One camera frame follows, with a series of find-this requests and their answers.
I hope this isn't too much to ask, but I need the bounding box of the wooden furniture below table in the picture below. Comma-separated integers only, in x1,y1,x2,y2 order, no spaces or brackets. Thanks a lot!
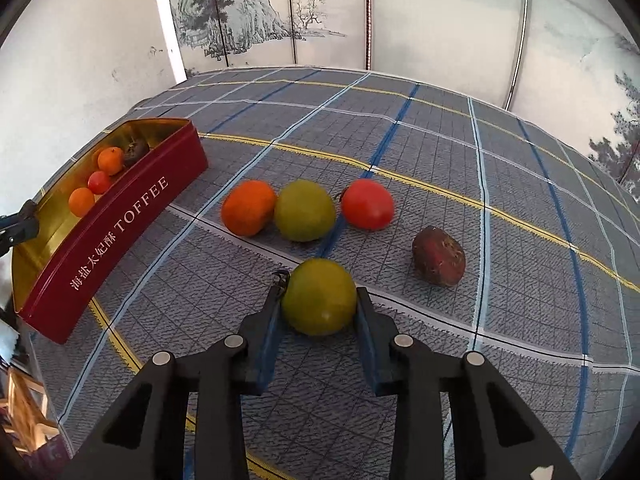
1,366,60,454

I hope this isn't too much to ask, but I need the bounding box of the dark maroon passion fruit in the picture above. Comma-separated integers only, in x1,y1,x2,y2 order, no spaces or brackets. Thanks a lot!
412,226,466,287

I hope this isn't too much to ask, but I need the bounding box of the orange fruit in tin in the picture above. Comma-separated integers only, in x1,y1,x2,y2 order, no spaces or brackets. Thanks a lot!
96,146,125,177

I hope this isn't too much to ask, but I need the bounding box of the painted landscape folding screen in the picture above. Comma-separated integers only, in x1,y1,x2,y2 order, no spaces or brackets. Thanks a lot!
158,0,639,192

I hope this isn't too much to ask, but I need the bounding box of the green citrus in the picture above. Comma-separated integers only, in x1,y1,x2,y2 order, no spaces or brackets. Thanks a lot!
281,258,357,337
273,179,336,243

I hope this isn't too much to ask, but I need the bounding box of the red tomato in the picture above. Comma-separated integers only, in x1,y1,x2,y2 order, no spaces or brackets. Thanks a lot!
341,178,395,231
87,170,112,195

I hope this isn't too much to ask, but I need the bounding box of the dark wrinkled fruit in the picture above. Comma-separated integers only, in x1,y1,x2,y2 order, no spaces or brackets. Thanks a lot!
124,138,150,168

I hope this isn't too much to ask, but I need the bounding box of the orange tangerine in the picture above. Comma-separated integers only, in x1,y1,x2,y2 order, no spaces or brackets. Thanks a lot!
67,188,96,218
220,180,277,237

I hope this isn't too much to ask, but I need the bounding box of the blue plaid tablecloth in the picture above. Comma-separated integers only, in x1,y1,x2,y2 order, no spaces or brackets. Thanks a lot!
32,68,639,479

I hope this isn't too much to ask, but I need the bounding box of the red toffee tin box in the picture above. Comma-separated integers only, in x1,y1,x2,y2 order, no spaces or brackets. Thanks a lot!
12,117,208,344

